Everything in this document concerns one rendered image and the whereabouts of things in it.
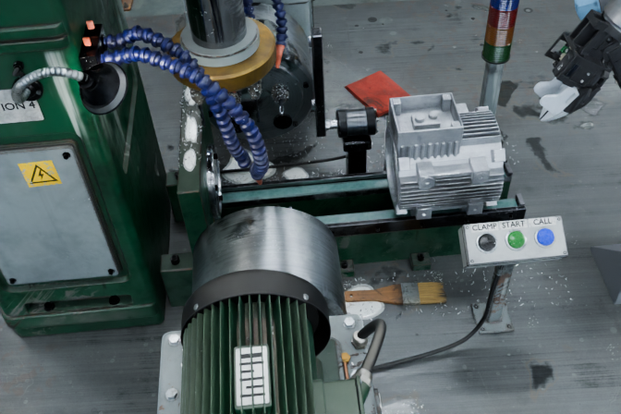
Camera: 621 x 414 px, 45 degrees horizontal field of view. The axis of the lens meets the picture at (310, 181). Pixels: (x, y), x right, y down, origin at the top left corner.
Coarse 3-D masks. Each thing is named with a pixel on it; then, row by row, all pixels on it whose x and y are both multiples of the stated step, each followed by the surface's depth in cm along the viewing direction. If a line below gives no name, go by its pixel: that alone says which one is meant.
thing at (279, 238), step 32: (224, 224) 120; (256, 224) 118; (288, 224) 119; (320, 224) 124; (224, 256) 116; (256, 256) 114; (288, 256) 114; (320, 256) 118; (192, 288) 121; (320, 288) 113
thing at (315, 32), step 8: (312, 32) 139; (320, 32) 139; (312, 40) 139; (320, 40) 139; (312, 48) 140; (320, 48) 140; (312, 56) 142; (320, 56) 142; (312, 64) 144; (320, 64) 143; (312, 72) 148; (320, 72) 144; (320, 80) 146; (320, 88) 147; (320, 96) 149; (312, 104) 151; (320, 104) 150; (320, 112) 152; (320, 120) 153; (320, 128) 155; (320, 136) 156
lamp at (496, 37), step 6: (486, 30) 163; (492, 30) 161; (498, 30) 160; (504, 30) 160; (510, 30) 160; (486, 36) 163; (492, 36) 162; (498, 36) 161; (504, 36) 161; (510, 36) 161; (492, 42) 163; (498, 42) 162; (504, 42) 162; (510, 42) 163
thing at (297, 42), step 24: (264, 24) 157; (288, 24) 162; (288, 48) 155; (288, 72) 155; (240, 96) 157; (264, 96) 159; (288, 96) 159; (312, 96) 160; (264, 120) 164; (288, 120) 163
